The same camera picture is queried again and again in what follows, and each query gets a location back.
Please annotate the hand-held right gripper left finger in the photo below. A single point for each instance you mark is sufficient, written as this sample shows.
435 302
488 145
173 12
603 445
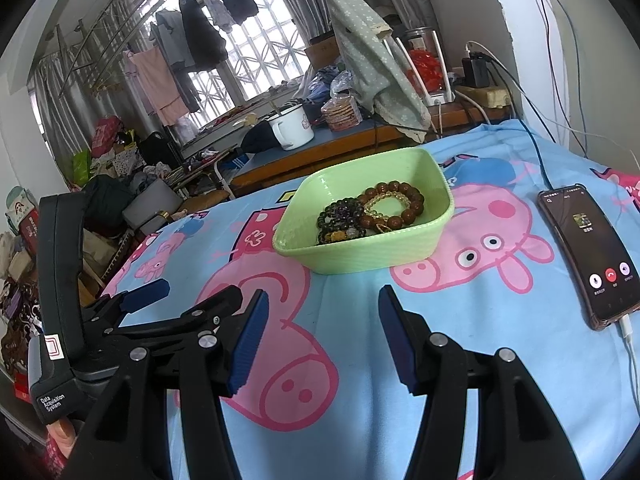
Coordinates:
250 340

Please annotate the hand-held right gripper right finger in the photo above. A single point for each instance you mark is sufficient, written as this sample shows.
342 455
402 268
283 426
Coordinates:
395 340

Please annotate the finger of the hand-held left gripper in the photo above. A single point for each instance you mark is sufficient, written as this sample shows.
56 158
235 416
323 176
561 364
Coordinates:
147 292
210 310

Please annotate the green plastic basket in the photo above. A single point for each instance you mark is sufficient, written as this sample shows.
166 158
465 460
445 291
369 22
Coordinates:
360 255

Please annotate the person's left hand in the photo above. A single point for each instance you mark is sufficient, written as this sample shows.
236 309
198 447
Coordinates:
64 435

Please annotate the dark green bag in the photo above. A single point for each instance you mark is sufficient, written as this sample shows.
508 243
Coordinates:
107 200

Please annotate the grey storage box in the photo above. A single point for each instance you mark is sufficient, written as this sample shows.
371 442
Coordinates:
150 205

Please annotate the green plastic bag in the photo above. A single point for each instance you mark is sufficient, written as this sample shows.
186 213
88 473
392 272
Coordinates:
82 167

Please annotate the cartoon pig printed blanket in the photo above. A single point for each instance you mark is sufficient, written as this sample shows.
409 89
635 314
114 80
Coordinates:
340 435

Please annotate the red bag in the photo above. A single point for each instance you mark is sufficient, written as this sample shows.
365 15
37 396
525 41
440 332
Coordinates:
105 135

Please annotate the black bag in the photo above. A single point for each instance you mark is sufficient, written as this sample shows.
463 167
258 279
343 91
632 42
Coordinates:
157 150

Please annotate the blue and white shoe box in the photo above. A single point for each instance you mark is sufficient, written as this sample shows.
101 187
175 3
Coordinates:
237 161

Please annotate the dark blue folded cloth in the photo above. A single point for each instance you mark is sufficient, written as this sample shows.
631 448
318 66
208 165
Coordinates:
260 139

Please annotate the white enamel mug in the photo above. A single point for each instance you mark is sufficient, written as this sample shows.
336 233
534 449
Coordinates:
295 130

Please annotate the pink hanging garment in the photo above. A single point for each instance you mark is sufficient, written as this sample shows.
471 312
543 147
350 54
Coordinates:
155 85

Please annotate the wooden desk with blue top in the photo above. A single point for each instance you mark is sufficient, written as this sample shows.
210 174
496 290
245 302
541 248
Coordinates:
350 142

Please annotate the black smartphone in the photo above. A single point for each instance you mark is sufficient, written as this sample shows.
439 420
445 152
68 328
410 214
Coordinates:
590 260

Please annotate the small woven basket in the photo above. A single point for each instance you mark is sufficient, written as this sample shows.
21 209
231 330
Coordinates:
342 115

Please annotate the white router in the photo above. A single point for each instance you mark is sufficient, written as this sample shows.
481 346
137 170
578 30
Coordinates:
440 96

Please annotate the grey hanging garment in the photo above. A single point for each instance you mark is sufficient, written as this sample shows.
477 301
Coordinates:
170 35

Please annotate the clear plastic bag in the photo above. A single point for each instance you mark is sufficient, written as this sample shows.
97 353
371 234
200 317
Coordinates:
342 84

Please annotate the beige power strip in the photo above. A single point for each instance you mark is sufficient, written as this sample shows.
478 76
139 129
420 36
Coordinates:
490 96

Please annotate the black hanging jacket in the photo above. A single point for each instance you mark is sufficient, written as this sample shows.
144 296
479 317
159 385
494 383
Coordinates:
200 35

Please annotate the blender jar with red contents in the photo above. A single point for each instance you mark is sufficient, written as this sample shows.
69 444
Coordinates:
425 67

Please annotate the black power adapter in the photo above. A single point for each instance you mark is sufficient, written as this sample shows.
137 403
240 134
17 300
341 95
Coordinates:
477 72

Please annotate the cardboard box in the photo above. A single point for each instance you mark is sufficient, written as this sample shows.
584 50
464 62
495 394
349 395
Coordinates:
322 52

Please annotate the grey floral cloth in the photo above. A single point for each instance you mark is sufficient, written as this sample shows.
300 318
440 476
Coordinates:
365 55

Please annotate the dark hanging shorts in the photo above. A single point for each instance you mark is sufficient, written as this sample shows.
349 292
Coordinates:
237 2

